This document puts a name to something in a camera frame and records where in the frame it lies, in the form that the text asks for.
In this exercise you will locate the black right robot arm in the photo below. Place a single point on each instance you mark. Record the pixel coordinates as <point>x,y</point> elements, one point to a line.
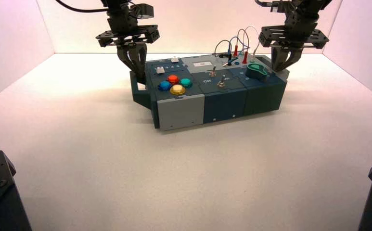
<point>307,6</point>

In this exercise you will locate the white display window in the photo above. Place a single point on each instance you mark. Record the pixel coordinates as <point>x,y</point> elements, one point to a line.
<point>201,64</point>

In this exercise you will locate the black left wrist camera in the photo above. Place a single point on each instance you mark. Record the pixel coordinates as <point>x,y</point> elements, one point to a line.
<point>144,10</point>

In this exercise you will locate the blue grey control box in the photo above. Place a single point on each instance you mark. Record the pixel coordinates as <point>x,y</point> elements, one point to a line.
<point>224,102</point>

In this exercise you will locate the silver toggle switch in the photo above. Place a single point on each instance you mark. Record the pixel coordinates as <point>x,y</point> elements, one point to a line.
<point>220,84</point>
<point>212,73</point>

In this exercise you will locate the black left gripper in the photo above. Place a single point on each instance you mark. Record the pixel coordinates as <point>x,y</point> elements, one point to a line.
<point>128,33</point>

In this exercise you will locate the green rotary knob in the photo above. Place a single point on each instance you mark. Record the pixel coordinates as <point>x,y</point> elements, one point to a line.
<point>256,71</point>

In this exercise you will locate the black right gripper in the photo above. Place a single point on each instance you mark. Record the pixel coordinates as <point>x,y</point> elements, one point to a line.
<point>292,33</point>

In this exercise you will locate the red round push button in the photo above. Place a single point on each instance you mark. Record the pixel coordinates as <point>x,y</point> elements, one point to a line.
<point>173,79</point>

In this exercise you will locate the white slider knob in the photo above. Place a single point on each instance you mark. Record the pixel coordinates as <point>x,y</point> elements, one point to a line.
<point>174,59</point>
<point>160,70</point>

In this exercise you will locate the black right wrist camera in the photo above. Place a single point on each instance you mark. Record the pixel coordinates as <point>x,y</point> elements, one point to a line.
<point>279,7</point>

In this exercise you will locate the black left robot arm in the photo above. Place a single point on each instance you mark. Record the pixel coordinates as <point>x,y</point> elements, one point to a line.
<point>118,8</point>

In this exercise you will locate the yellow round push button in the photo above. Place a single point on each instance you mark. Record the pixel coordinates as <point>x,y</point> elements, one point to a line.
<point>177,90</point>

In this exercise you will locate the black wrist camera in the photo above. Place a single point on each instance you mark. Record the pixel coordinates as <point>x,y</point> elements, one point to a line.
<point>144,10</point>
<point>279,7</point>

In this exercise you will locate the blue round push button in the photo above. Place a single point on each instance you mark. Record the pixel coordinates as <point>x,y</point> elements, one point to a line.
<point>164,85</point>

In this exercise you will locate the teal round push button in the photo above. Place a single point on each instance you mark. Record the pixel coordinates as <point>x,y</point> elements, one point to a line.
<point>185,83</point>

